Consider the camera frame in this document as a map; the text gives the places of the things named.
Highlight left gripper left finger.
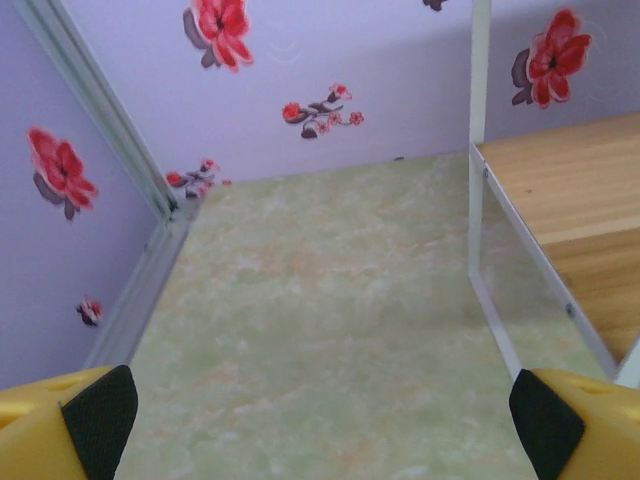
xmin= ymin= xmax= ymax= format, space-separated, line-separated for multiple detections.
xmin=0 ymin=364 xmax=139 ymax=480

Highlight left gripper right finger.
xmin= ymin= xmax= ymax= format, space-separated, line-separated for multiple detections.
xmin=508 ymin=368 xmax=640 ymax=480

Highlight two-tier wooden shelf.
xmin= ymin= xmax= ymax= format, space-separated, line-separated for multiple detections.
xmin=467 ymin=0 xmax=640 ymax=389

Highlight aluminium side rail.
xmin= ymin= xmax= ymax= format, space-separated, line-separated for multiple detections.
xmin=82 ymin=209 xmax=201 ymax=374

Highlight aluminium corner post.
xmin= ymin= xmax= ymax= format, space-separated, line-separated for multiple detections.
xmin=12 ymin=0 xmax=181 ymax=224

